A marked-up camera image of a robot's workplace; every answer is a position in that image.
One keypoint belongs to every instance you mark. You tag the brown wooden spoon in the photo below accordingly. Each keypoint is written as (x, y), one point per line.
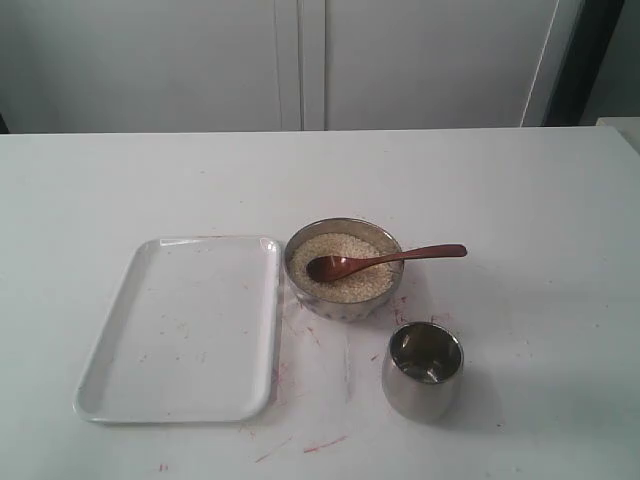
(332, 268)

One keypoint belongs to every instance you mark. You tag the steel bowl with rice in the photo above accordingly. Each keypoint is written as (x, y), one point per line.
(357, 296)

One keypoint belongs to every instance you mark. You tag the stainless steel cup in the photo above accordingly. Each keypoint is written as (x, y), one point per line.
(422, 371)

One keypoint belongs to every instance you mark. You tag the white rectangular plastic tray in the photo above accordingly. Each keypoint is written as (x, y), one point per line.
(190, 336)

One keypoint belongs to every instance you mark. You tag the white cabinet behind table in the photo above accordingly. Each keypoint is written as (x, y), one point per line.
(173, 66)

